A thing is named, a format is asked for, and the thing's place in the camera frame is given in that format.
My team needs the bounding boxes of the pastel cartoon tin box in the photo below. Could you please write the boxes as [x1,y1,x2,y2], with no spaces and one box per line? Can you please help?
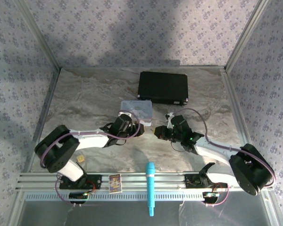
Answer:
[118,100,154,127]

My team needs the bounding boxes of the black rectangular case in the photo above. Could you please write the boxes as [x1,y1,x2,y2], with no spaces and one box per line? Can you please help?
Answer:
[137,71,189,107]

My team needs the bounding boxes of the blue marker pen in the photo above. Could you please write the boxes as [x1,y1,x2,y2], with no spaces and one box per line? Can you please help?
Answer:
[145,161,156,217]

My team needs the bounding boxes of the small picture card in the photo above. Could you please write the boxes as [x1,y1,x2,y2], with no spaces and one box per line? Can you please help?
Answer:
[108,173,122,194]

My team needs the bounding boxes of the small controller board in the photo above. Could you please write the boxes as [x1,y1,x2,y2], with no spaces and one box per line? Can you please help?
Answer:
[68,192,90,204]
[202,191,220,203]

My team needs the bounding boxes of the grey metal panel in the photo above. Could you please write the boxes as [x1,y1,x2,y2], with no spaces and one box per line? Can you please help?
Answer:
[16,200,278,226]

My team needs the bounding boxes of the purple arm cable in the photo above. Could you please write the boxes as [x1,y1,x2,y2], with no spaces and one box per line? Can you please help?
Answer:
[40,115,141,169]
[178,107,277,189]

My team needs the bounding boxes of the aluminium mounting rail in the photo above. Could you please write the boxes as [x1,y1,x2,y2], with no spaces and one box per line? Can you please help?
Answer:
[15,171,269,191]

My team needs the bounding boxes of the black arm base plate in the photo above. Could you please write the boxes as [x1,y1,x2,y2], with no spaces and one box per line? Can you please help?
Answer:
[185,173,229,189]
[58,174,102,190]

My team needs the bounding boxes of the slotted grey cable duct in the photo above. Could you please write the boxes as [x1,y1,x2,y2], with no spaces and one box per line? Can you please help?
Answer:
[25,191,265,202]

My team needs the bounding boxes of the aluminium side rail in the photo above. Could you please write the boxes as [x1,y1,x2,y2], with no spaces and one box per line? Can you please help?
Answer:
[20,67,62,175]
[223,68,271,189]

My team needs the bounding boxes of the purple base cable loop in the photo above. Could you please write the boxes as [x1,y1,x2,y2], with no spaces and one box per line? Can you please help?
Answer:
[55,173,90,208]
[204,186,230,208]

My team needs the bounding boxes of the aluminium frame post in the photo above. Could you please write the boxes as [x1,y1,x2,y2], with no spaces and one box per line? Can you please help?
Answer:
[225,0,273,71]

